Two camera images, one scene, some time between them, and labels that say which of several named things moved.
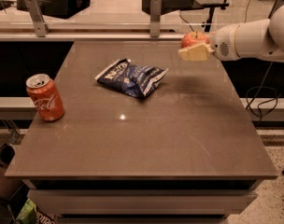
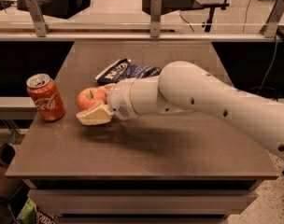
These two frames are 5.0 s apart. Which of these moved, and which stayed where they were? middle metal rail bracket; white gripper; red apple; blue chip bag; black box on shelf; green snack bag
Moved: red apple; white gripper
Stayed: blue chip bag; black box on shelf; middle metal rail bracket; green snack bag
